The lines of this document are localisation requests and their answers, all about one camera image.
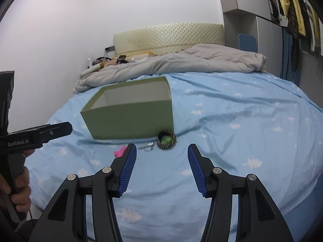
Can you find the person's left hand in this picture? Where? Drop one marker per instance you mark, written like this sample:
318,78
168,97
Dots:
22,199

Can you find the blue chair back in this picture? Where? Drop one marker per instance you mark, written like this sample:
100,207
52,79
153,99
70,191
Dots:
247,42

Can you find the grey duvet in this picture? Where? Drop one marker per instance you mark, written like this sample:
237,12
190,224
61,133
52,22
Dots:
205,58

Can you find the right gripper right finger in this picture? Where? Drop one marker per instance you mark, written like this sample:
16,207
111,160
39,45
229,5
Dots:
259,218

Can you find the bedside clutter pile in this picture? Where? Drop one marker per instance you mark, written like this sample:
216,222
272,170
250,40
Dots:
120,59

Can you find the cream quilted headboard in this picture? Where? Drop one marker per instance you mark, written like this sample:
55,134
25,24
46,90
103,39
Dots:
167,38

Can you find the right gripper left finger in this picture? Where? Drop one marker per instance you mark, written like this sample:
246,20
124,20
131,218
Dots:
64,218

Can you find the pink ribbon keychain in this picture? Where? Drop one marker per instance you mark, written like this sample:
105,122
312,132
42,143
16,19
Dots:
119,153

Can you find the green woven hat charm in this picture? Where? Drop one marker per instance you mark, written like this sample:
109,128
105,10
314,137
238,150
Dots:
166,139

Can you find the light blue bed sheet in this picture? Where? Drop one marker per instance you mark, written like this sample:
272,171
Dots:
245,123

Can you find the black patterned bangle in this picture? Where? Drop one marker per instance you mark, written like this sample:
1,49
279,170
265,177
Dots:
166,146

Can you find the silver metal clasp keyring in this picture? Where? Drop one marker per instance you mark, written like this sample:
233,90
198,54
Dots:
148,147

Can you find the grey wardrobe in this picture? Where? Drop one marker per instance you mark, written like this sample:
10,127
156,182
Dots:
253,17

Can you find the green cardboard box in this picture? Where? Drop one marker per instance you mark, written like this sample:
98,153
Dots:
137,109

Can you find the yellow hanging garment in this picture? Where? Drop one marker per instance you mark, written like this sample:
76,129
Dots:
292,12

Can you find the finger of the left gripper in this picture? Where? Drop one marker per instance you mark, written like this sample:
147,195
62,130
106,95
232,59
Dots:
54,131

